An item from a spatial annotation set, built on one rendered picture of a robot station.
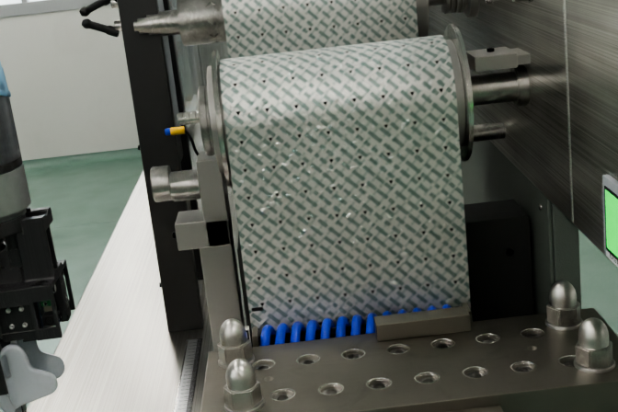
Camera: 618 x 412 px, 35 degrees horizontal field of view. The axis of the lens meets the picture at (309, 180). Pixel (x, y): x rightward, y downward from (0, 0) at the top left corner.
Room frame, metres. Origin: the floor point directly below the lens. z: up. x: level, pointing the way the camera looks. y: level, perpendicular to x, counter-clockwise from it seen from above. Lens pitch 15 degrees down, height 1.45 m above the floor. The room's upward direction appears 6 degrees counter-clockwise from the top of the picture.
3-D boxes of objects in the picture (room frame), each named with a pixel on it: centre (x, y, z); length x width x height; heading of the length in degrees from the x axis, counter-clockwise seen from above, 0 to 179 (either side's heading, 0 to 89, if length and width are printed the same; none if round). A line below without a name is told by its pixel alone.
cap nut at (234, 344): (0.91, 0.09, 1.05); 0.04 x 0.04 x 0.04
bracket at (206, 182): (1.07, 0.13, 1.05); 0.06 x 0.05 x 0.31; 91
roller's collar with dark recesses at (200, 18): (1.29, 0.11, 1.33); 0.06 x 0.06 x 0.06; 1
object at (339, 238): (0.98, -0.04, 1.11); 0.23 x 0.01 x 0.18; 91
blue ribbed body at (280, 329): (0.96, -0.04, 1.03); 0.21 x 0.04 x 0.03; 91
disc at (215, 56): (1.04, 0.08, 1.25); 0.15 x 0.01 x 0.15; 1
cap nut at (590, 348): (0.82, -0.24, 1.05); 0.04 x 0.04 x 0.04
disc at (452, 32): (1.04, -0.17, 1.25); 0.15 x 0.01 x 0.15; 1
